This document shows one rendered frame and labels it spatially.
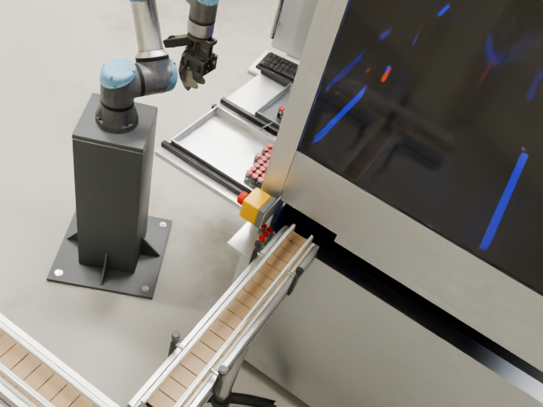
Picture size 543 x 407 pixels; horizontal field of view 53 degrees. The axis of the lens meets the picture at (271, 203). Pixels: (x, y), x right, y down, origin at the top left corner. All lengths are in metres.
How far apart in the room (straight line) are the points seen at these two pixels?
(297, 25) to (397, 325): 1.40
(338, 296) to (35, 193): 1.71
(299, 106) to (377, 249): 0.45
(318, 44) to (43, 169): 2.00
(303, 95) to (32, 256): 1.66
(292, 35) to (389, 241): 1.32
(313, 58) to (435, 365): 0.98
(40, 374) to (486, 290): 1.07
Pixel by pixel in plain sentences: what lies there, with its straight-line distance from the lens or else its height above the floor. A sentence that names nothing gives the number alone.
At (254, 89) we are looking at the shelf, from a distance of 2.20.
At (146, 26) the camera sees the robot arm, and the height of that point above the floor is 1.12.
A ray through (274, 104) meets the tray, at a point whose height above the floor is 0.88.
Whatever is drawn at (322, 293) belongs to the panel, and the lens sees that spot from 1.77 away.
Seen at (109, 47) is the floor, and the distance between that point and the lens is 3.89.
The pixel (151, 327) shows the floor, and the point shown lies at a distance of 2.46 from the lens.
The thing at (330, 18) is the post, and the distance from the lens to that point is 1.27.
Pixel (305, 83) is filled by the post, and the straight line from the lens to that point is 1.36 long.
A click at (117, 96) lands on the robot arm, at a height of 0.94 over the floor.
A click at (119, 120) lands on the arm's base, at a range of 2.02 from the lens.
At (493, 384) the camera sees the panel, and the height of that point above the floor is 0.83.
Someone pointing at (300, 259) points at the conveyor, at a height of 0.93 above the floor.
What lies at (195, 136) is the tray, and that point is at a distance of 1.93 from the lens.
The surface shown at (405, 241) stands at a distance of 1.48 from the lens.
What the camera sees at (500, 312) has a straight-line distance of 1.54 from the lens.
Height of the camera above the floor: 2.15
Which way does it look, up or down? 46 degrees down
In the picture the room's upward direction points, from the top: 19 degrees clockwise
